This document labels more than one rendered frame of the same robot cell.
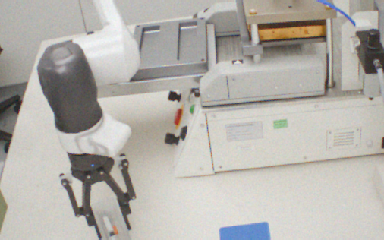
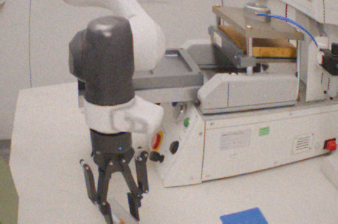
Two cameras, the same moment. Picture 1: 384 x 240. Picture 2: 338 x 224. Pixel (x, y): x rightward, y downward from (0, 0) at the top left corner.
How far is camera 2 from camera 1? 0.42 m
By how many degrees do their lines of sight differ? 20
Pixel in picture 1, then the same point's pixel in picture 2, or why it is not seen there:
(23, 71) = not seen: outside the picture
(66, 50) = (112, 19)
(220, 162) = (209, 171)
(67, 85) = (115, 47)
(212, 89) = (215, 96)
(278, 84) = (266, 93)
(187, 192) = (180, 197)
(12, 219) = (25, 207)
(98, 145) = (136, 120)
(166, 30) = not seen: hidden behind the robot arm
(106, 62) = (138, 43)
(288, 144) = (265, 151)
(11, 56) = not seen: outside the picture
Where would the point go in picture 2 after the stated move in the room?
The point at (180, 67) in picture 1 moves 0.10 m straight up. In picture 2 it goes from (178, 79) to (178, 34)
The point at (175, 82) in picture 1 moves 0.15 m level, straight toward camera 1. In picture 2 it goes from (173, 93) to (198, 123)
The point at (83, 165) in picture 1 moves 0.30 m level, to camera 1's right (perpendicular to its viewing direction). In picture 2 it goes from (110, 148) to (270, 123)
